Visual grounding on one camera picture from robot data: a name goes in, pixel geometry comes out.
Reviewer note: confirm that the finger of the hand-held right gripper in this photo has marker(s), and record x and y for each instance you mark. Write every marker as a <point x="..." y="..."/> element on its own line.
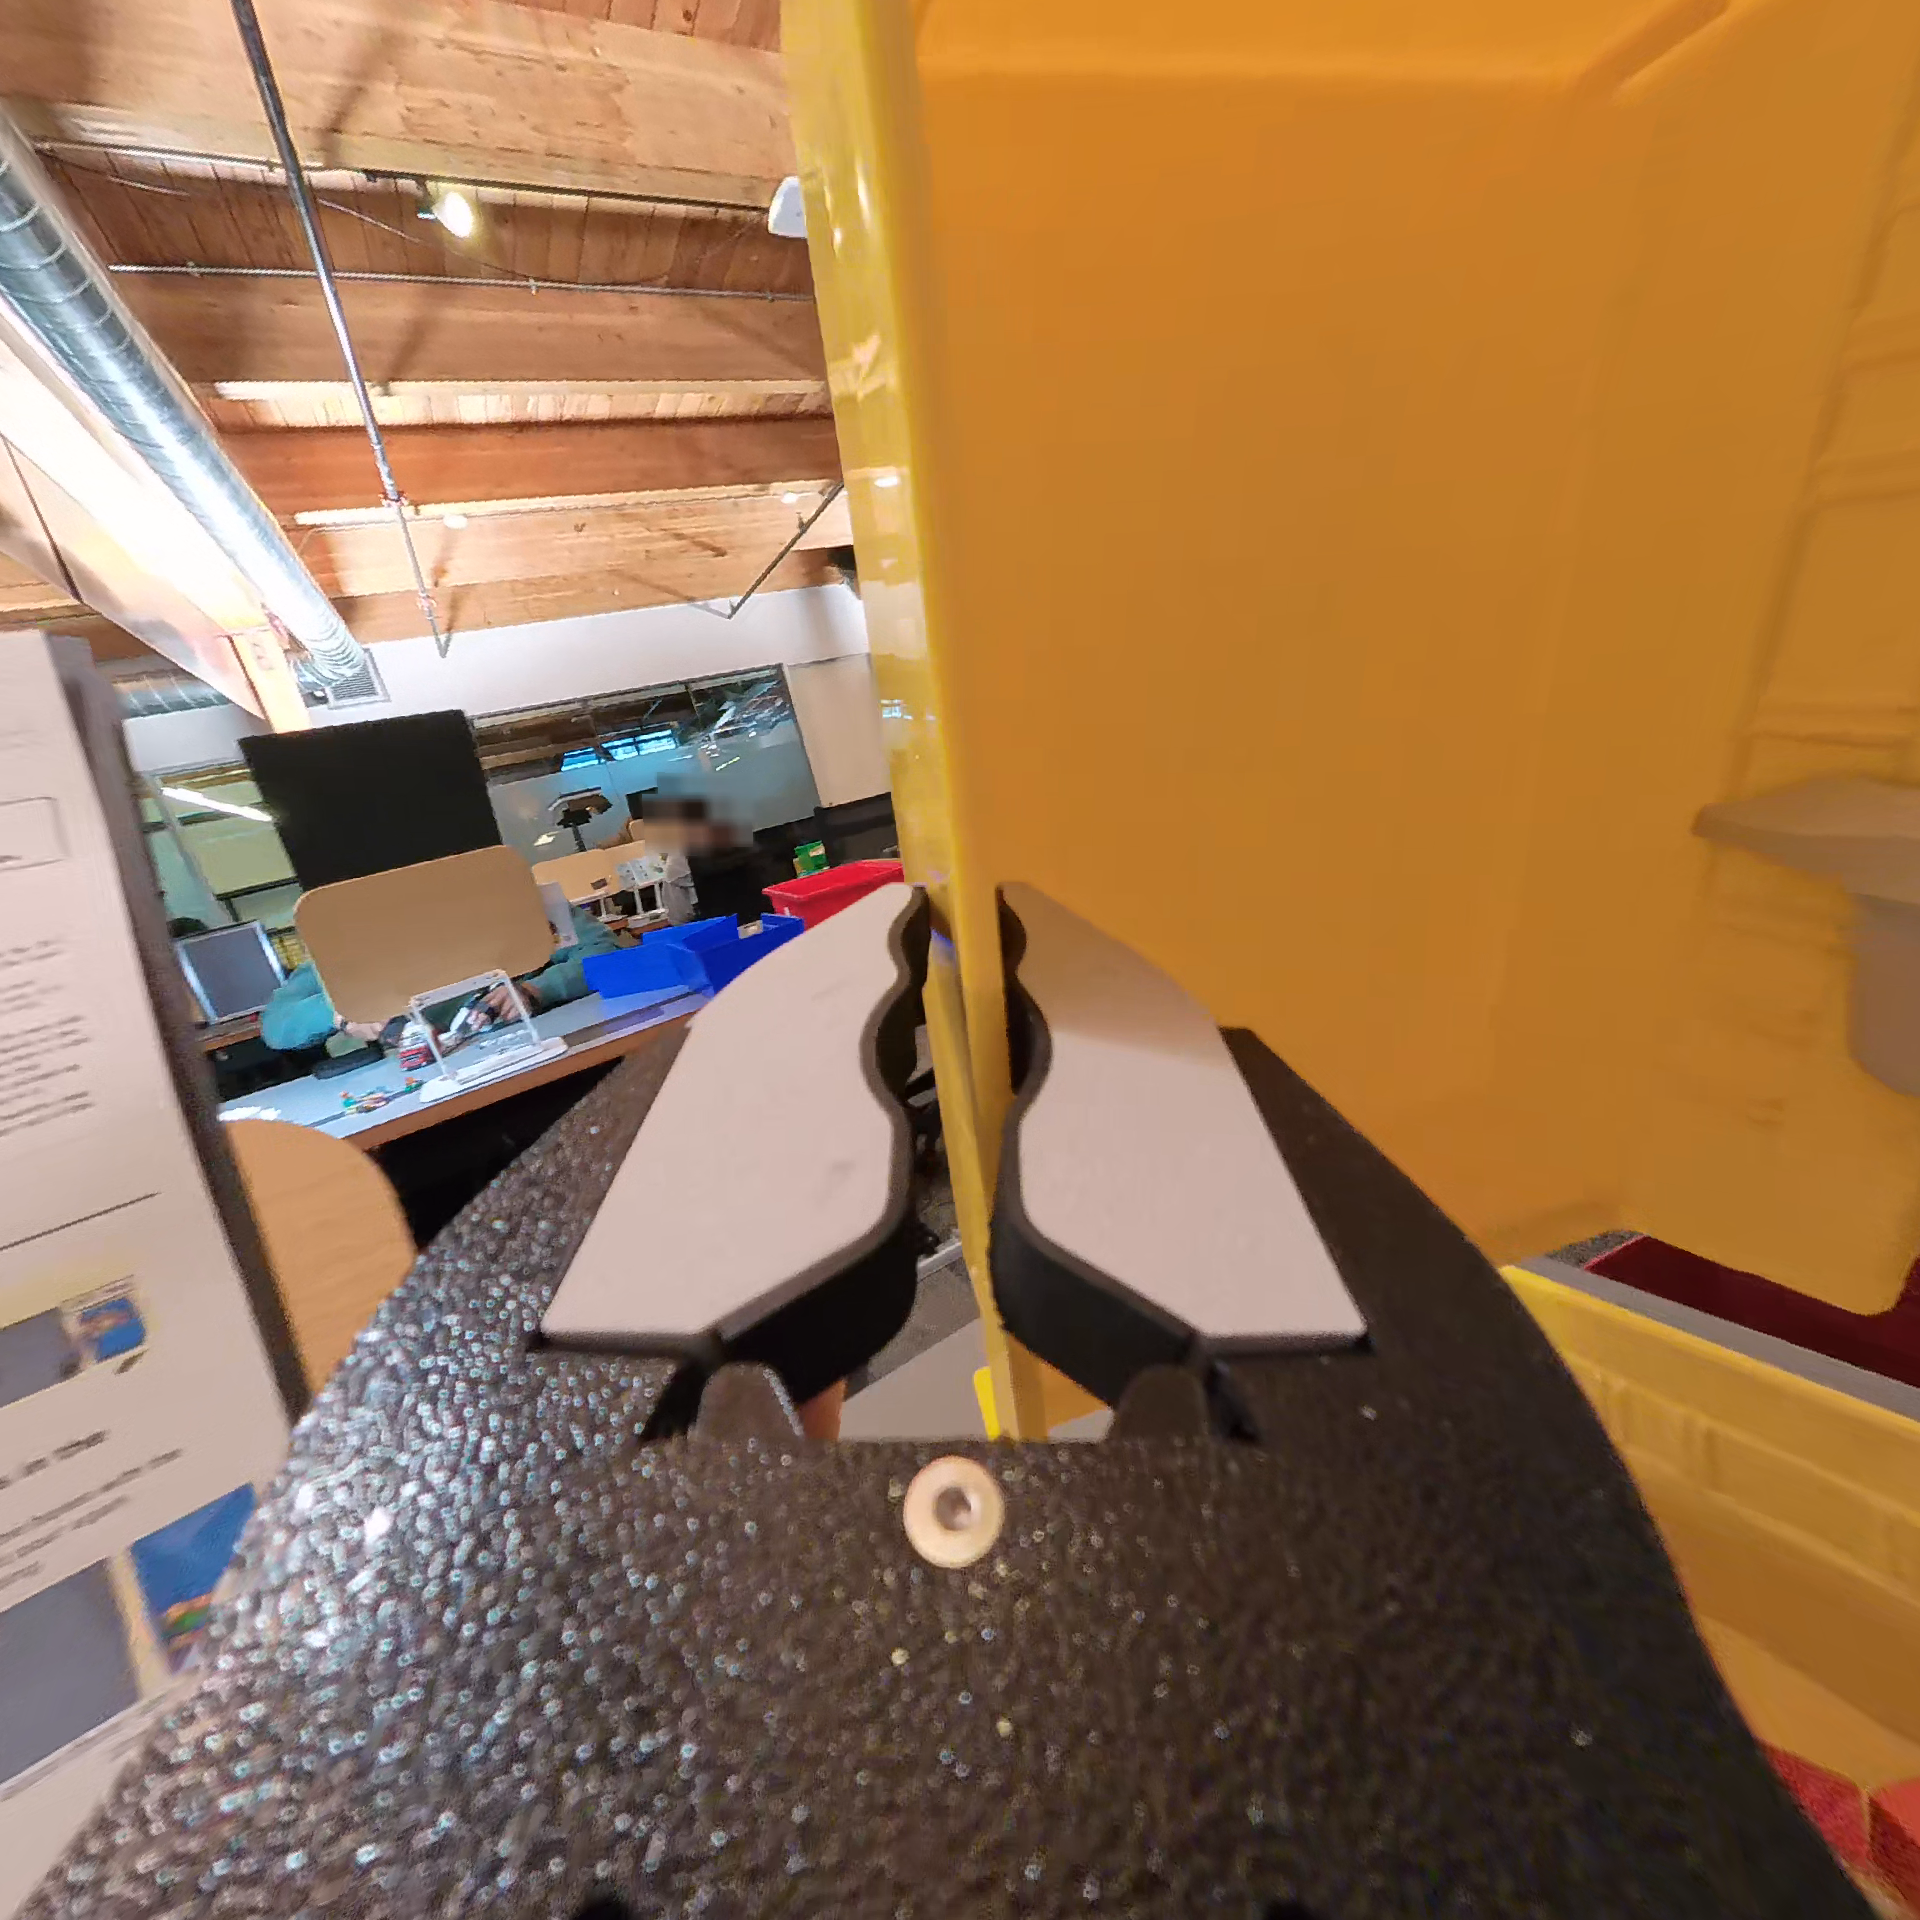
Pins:
<point x="1883" y="842"/>

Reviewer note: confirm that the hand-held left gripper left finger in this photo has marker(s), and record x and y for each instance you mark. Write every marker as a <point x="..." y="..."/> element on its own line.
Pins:
<point x="736" y="1125"/>

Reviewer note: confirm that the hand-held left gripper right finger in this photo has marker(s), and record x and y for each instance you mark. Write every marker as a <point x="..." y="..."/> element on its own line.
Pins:
<point x="1155" y="1155"/>

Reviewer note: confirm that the yellow plastic box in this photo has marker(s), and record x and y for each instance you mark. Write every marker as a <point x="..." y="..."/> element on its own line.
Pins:
<point x="1723" y="1473"/>
<point x="1274" y="524"/>

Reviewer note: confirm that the blue bin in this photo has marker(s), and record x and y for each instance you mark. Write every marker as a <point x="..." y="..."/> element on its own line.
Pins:
<point x="751" y="947"/>
<point x="638" y="972"/>

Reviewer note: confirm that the red bin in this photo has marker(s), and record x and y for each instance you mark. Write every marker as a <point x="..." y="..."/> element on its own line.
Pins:
<point x="825" y="897"/>

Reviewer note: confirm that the white display stand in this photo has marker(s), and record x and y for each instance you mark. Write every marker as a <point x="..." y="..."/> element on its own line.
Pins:
<point x="481" y="1069"/>

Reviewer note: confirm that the wooden chair back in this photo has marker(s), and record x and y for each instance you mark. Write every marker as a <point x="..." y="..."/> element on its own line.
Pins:
<point x="321" y="1245"/>
<point x="418" y="930"/>

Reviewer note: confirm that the black standing panel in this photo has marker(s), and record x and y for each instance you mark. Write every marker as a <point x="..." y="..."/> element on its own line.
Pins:
<point x="368" y="795"/>

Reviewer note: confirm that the computer monitor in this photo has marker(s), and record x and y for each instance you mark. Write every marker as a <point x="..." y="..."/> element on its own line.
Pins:
<point x="225" y="972"/>

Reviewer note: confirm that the printed paper poster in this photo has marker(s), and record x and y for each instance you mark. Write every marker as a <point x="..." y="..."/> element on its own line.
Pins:
<point x="90" y="1050"/>

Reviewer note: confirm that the metal ceiling pipe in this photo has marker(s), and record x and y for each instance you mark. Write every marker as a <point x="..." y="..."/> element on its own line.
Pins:
<point x="342" y="322"/>

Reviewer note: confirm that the ceiling lamp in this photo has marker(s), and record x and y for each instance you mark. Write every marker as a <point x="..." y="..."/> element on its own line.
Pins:
<point x="455" y="213"/>

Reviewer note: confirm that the camera tripod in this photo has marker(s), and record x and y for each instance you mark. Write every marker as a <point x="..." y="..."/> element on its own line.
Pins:
<point x="577" y="818"/>

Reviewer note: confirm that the silver ventilation duct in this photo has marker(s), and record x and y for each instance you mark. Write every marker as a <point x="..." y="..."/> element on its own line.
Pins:
<point x="151" y="405"/>

